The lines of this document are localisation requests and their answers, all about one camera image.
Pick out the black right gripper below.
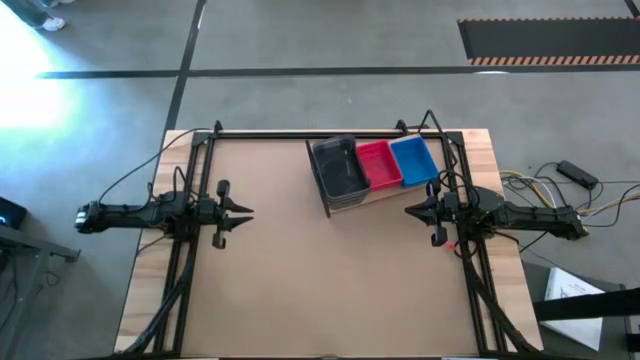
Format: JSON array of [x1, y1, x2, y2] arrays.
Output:
[[403, 179, 460, 249]]

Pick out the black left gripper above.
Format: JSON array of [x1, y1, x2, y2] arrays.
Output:
[[198, 179, 255, 250]]

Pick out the black-framed wooden shelf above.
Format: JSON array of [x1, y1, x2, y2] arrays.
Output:
[[304, 132, 444, 219]]

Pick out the brown board table cover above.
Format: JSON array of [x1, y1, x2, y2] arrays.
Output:
[[180, 137, 480, 358]]

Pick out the black power adapter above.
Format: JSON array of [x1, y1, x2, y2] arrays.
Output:
[[556, 159, 600, 190]]

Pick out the white printed booklet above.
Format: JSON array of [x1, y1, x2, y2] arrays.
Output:
[[539, 266, 609, 352]]

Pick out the black flat bar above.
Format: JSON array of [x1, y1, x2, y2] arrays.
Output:
[[532, 285, 640, 322]]

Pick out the grey metal stand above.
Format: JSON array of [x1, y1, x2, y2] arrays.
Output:
[[0, 224, 81, 360]]

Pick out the black hazard-striped floor mat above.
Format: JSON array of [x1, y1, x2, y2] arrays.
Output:
[[457, 17, 640, 67]]

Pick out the black device with blue light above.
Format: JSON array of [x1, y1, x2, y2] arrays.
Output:
[[0, 196, 29, 230]]

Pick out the dark grey side table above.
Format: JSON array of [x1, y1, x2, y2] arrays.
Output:
[[519, 259, 640, 360]]

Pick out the person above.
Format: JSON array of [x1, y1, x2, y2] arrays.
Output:
[[0, 0, 76, 33]]

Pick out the black aluminium table frame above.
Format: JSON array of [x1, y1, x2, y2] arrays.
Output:
[[114, 109, 544, 359]]

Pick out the white cable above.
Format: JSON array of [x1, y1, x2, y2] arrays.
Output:
[[499, 172, 559, 209]]

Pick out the yellow cable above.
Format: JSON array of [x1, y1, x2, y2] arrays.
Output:
[[499, 169, 640, 221]]

